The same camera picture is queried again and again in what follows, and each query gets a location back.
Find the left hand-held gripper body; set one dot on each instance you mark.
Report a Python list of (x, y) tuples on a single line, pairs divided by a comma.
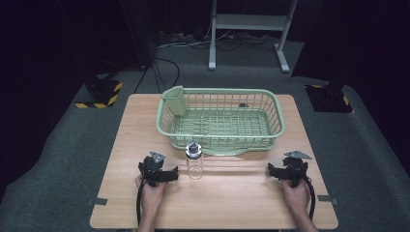
[(154, 165)]

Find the person's right hand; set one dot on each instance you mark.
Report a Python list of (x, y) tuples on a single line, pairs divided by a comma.
[(296, 196)]

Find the grey tape strip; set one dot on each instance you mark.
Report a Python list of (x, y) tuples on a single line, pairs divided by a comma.
[(97, 201), (327, 199)]

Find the small dark object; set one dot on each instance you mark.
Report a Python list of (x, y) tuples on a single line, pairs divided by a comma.
[(243, 105)]

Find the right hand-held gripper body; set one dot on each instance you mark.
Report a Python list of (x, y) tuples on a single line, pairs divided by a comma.
[(294, 167)]

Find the grey metal stand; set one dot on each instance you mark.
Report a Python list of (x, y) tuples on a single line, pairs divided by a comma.
[(248, 22)]

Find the clear glass bottle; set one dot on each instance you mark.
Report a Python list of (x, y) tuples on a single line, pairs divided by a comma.
[(194, 161)]

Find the green plastic basket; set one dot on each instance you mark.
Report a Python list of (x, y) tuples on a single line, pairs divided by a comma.
[(222, 125)]

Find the green plastic cutlery cup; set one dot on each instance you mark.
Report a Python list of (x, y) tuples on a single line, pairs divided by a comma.
[(175, 101)]

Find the black base with yellow stripes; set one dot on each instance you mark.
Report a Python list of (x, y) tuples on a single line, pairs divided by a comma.
[(103, 93), (328, 98)]

